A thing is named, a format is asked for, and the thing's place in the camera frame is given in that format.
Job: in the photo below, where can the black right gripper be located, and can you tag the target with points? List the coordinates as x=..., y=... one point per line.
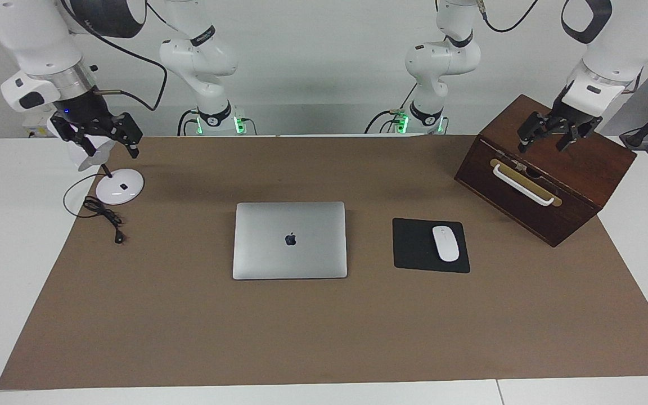
x=85, y=112

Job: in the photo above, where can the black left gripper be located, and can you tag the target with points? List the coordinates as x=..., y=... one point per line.
x=568, y=119

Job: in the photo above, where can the grey aluminium laptop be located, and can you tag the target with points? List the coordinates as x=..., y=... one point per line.
x=301, y=259

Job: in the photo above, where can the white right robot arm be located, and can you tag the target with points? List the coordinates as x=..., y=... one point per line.
x=31, y=34

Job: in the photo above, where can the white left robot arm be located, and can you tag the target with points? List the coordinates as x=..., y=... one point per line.
x=628, y=39

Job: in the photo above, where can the white desk lamp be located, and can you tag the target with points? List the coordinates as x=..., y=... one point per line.
x=120, y=188

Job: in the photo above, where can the white power strip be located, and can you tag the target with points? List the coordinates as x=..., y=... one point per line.
x=34, y=134

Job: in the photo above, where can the dark wooden box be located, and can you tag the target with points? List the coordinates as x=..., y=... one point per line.
x=611, y=169

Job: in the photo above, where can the white computer mouse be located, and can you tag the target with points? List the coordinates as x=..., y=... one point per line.
x=446, y=244

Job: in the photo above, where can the black mouse pad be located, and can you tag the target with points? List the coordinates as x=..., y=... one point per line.
x=414, y=247

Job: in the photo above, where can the brown table mat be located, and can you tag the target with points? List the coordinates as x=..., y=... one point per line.
x=324, y=337

